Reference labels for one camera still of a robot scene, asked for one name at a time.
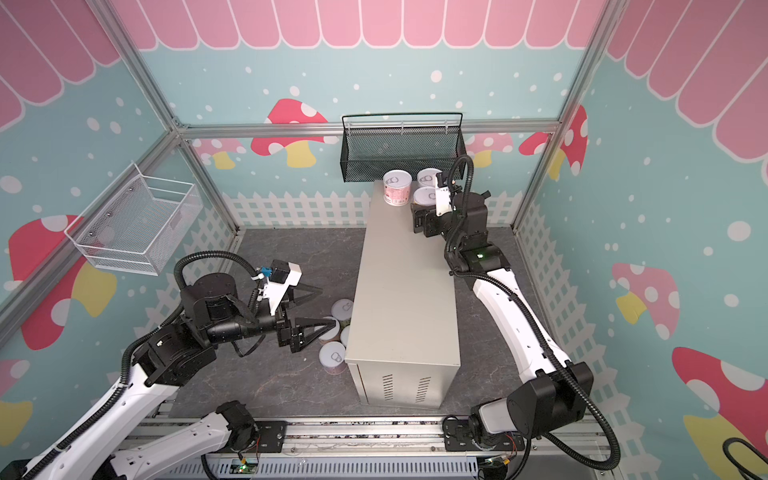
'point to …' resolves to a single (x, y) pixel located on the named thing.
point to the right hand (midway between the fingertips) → (429, 199)
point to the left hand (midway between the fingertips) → (325, 314)
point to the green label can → (342, 311)
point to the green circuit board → (247, 468)
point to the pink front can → (332, 357)
